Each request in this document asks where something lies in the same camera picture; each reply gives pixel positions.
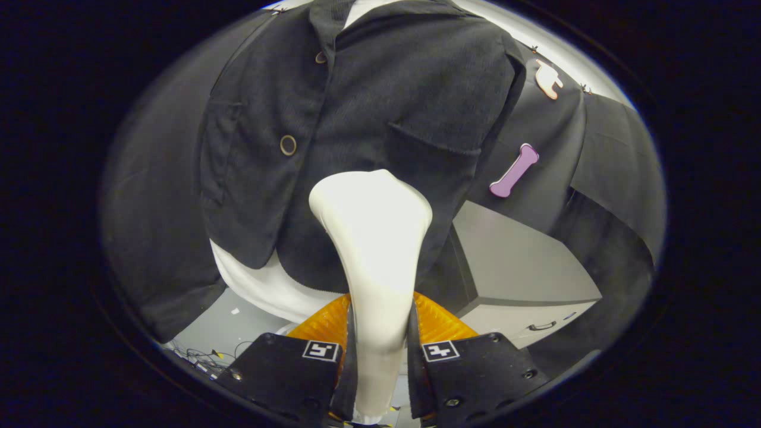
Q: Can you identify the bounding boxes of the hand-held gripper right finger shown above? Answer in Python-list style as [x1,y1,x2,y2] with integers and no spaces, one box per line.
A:
[406,291,551,428]

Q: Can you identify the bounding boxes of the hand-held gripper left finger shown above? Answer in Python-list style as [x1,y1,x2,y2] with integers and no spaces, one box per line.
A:
[215,293,359,428]

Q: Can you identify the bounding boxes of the white garment steamer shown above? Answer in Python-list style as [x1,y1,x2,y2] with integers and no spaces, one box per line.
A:
[308,169,433,424]

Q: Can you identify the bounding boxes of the black jacket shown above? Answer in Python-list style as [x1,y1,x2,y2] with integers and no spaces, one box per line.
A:
[199,0,527,295]

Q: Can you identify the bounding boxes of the beige cabinet with grey top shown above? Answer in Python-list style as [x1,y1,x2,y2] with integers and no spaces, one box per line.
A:
[416,200,603,350]

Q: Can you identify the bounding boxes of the black backdrop cloth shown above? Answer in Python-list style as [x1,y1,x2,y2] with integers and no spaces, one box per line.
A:
[99,12,668,381]

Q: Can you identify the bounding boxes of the thin black floor cables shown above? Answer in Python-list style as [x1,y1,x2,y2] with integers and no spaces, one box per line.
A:
[165,339,257,380]

